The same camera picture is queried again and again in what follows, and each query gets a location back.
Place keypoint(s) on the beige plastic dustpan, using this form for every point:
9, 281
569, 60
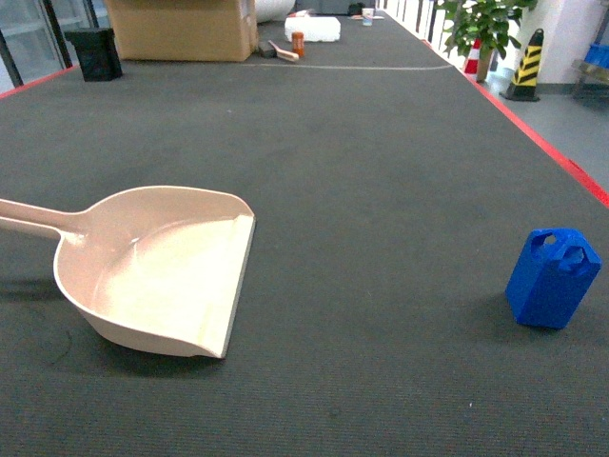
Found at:
158, 269

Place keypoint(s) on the blue plastic block part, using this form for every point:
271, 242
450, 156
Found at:
554, 271

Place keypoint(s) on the wooden hand brush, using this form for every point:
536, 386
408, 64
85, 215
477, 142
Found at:
286, 55

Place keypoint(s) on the orange cylindrical can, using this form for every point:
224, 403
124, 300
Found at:
298, 43

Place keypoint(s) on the white foam block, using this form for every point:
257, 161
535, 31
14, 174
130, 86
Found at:
314, 28

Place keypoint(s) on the white paper cup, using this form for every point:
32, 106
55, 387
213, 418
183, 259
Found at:
368, 16

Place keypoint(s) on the red white traffic cone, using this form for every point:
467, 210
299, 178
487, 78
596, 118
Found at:
471, 65

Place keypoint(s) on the large cardboard box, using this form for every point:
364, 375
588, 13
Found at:
197, 31

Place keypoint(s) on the yellow black striped bollard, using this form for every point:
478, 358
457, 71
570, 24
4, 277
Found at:
523, 85

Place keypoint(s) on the black square bin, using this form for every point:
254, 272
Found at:
96, 53

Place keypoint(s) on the green potted plant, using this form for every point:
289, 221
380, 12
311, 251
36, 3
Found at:
486, 21

